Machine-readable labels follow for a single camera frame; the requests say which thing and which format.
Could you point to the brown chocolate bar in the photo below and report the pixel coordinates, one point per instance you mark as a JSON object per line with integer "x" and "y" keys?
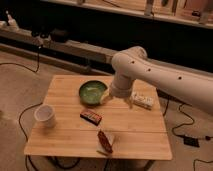
{"x": 91, "y": 117}

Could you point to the green ceramic bowl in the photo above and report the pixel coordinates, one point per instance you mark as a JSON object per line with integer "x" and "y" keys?
{"x": 90, "y": 92}

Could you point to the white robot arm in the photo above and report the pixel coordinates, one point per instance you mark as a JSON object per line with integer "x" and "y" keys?
{"x": 132, "y": 64}

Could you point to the white patterned bottle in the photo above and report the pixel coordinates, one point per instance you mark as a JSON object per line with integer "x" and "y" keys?
{"x": 143, "y": 101}

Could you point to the wooden table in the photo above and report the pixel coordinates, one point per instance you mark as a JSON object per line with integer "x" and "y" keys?
{"x": 135, "y": 133}

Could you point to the white spray bottle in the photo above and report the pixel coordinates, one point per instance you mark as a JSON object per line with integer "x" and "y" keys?
{"x": 12, "y": 22}

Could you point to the red-brown snack packet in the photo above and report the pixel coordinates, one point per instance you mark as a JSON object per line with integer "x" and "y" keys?
{"x": 104, "y": 141}

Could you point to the black power adapter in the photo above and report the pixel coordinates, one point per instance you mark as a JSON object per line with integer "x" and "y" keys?
{"x": 190, "y": 141}

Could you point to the black device on ledge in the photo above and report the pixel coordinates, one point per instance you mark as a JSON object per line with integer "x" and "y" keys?
{"x": 59, "y": 35}

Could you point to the white cup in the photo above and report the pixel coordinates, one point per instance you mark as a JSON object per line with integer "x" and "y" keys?
{"x": 45, "y": 116}

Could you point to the white napkin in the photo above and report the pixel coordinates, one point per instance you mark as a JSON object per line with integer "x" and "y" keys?
{"x": 110, "y": 138}

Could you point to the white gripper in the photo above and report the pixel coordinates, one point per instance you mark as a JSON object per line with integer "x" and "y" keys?
{"x": 121, "y": 87}

